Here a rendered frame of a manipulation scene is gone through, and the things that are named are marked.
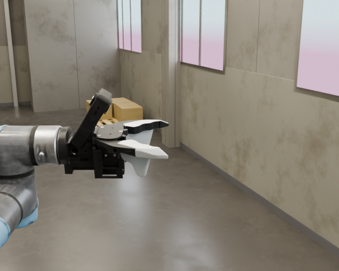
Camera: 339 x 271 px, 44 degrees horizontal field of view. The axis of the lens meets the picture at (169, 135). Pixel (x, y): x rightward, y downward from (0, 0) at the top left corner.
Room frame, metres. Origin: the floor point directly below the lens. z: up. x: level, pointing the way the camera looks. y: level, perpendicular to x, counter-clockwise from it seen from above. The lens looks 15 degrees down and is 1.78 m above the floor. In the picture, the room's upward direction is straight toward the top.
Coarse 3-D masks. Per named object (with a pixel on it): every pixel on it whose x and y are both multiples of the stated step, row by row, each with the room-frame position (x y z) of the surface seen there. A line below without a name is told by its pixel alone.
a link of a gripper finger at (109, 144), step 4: (104, 140) 0.71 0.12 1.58; (108, 140) 0.71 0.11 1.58; (112, 140) 0.71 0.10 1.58; (116, 140) 0.71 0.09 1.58; (100, 144) 0.71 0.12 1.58; (104, 144) 0.70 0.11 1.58; (108, 144) 0.69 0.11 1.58; (112, 144) 0.69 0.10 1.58; (116, 144) 0.69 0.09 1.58; (120, 144) 0.69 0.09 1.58; (108, 148) 0.69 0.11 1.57; (112, 148) 0.69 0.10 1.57; (116, 148) 0.68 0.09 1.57; (120, 148) 0.68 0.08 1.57; (124, 148) 0.68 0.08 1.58; (128, 148) 0.68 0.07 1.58; (132, 148) 0.68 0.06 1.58; (112, 152) 0.69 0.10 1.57; (116, 152) 0.69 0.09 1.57; (120, 152) 0.68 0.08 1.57; (124, 152) 0.69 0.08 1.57; (128, 152) 0.68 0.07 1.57; (132, 152) 0.68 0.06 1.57
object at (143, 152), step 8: (128, 144) 0.69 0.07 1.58; (136, 144) 0.69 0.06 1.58; (144, 144) 0.69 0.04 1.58; (136, 152) 0.68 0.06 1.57; (144, 152) 0.67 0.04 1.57; (152, 152) 0.67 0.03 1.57; (160, 152) 0.67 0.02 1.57; (128, 160) 0.70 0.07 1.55; (136, 160) 0.69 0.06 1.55; (144, 160) 0.68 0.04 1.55; (136, 168) 0.69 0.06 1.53; (144, 168) 0.68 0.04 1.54
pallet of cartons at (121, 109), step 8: (88, 104) 7.34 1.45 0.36; (112, 104) 7.30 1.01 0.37; (120, 104) 7.13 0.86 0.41; (128, 104) 7.13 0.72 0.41; (136, 104) 7.13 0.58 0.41; (112, 112) 7.32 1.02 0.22; (120, 112) 6.88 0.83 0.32; (128, 112) 6.79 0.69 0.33; (136, 112) 6.85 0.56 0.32; (104, 120) 7.07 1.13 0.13; (112, 120) 7.11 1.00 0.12; (120, 120) 6.89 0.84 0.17
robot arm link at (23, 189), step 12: (0, 180) 0.71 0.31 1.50; (12, 180) 0.71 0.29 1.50; (24, 180) 0.72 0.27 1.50; (12, 192) 0.68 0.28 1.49; (24, 192) 0.71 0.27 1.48; (36, 192) 0.75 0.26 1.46; (24, 204) 0.69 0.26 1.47; (36, 204) 0.75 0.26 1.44; (24, 216) 0.69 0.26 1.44; (36, 216) 0.74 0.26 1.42
